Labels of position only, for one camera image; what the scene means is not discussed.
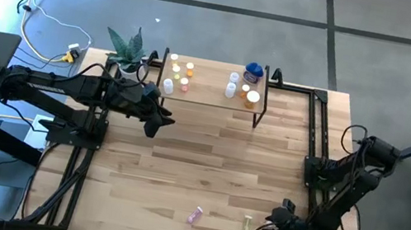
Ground small amber vial white cap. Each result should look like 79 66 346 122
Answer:
239 82 252 101

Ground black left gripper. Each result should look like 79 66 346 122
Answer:
130 91 180 142

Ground pink vial white cap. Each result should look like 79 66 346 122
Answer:
187 204 205 227
177 77 191 94

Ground black aluminium rig frame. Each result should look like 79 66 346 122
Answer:
14 32 393 230

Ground wooden shelf black frame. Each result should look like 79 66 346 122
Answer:
150 45 276 131

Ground white box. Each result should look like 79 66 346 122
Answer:
23 112 55 153

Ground small orange vial white cap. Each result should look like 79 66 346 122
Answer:
183 61 196 79

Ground large amber bottle white cap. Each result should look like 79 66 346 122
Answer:
243 88 262 111

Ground yellow-green vial white cap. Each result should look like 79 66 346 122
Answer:
170 63 183 82
241 214 254 230
168 52 180 68

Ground blue lid clear jar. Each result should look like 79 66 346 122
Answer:
241 60 267 87

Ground white floor cable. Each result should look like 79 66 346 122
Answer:
21 0 101 53

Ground snake plant white pot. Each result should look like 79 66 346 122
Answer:
99 22 154 87

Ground white opaque plastic bottle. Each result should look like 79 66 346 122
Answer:
224 81 239 100
162 77 177 96

